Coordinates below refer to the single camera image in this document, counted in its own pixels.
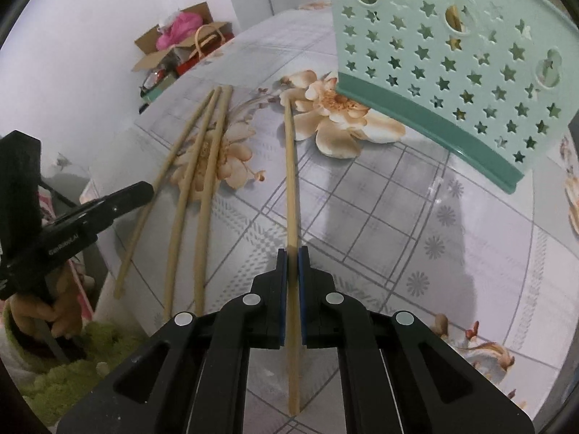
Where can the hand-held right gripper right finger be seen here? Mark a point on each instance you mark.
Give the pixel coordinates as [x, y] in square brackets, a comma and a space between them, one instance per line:
[303, 298]

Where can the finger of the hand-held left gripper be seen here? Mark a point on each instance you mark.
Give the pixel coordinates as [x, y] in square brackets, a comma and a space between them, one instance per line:
[129, 196]

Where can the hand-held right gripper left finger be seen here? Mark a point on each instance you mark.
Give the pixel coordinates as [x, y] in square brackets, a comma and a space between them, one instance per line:
[282, 298]

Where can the mint green utensil holder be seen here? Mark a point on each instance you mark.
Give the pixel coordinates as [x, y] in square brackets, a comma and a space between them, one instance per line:
[452, 99]

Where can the person's left hand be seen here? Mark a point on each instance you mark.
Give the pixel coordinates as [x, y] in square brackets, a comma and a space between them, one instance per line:
[68, 303]

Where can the small black object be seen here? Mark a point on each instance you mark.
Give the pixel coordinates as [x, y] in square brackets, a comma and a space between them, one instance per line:
[143, 108]

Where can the floral tablecloth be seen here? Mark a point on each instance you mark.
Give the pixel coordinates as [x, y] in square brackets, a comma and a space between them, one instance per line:
[384, 235]

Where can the teal box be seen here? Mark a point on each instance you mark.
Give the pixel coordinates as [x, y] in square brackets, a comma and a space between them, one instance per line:
[158, 86]

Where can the cardboard box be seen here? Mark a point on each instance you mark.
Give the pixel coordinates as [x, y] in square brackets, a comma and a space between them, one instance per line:
[149, 52]

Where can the red gift bag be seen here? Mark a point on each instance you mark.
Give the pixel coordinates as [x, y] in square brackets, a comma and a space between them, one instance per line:
[203, 54]

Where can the pink plastic bag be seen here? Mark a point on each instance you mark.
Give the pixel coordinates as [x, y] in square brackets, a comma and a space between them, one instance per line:
[178, 29]

